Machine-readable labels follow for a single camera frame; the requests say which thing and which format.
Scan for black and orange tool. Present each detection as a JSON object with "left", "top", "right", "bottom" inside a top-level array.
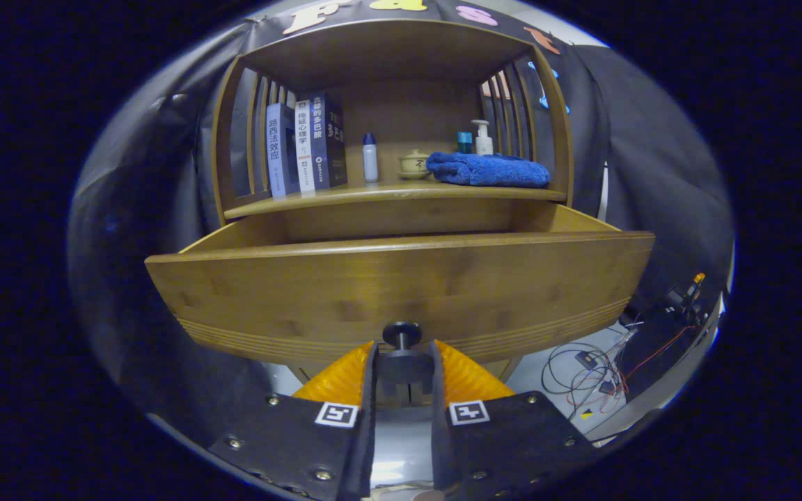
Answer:
[{"left": 664, "top": 273, "right": 708, "bottom": 315}]

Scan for wooden cabinet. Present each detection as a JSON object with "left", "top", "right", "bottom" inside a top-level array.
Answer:
[{"left": 210, "top": 17, "right": 576, "bottom": 383}]

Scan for wooden countertop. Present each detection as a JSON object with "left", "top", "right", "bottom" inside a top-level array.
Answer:
[{"left": 223, "top": 177, "right": 569, "bottom": 221}]

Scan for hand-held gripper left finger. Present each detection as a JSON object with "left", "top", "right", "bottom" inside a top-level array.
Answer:
[{"left": 207, "top": 341, "right": 379, "bottom": 501}]

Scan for tangle of floor cables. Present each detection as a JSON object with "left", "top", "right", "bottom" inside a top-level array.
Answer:
[{"left": 540, "top": 324, "right": 652, "bottom": 418}]

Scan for beige lidded teacup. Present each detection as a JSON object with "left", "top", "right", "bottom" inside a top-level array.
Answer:
[{"left": 400, "top": 148, "right": 431, "bottom": 174}]

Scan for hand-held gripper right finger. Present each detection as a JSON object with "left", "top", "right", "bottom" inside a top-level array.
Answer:
[{"left": 430, "top": 340, "right": 600, "bottom": 499}]

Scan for blue folded towel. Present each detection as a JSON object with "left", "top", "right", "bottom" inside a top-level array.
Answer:
[{"left": 426, "top": 152, "right": 551, "bottom": 189}]

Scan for white bottle with blue cap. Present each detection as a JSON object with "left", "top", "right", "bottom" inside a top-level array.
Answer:
[{"left": 362, "top": 133, "right": 379, "bottom": 183}]

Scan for white pump bottle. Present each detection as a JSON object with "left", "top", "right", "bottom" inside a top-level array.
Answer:
[{"left": 471, "top": 120, "right": 494, "bottom": 156}]

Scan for white spine book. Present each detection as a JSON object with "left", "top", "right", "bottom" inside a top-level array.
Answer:
[{"left": 294, "top": 100, "right": 319, "bottom": 193}]

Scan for dark blue book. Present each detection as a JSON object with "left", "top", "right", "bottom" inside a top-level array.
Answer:
[{"left": 310, "top": 94, "right": 348, "bottom": 190}]

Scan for wooden drawer with black knob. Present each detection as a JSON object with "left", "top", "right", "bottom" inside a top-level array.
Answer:
[{"left": 145, "top": 203, "right": 656, "bottom": 408}]

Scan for light purple book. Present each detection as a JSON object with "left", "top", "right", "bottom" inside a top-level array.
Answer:
[{"left": 266, "top": 103, "right": 301, "bottom": 198}]

